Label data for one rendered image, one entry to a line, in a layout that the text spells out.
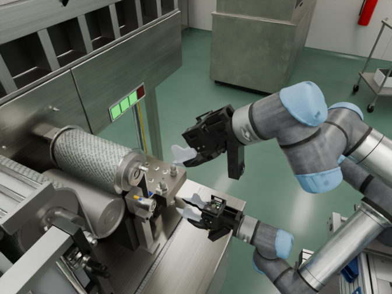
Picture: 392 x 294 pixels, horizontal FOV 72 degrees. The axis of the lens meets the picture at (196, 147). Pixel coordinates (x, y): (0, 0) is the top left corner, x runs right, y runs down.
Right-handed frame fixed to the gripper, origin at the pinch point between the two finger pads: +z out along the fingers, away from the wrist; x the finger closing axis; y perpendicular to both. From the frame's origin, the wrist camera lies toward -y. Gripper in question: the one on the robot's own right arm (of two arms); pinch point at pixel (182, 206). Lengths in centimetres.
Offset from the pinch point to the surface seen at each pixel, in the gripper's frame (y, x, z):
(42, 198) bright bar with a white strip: 35.0, 31.7, 10.6
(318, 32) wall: -76, -444, -5
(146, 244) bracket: -14.2, 11.2, 9.0
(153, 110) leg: -24, -72, 62
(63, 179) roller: 14.2, 16.4, 31.1
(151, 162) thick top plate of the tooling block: -6.0, -17.3, 24.9
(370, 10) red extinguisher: -32, -427, -63
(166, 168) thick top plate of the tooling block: -6.0, -17.0, 17.2
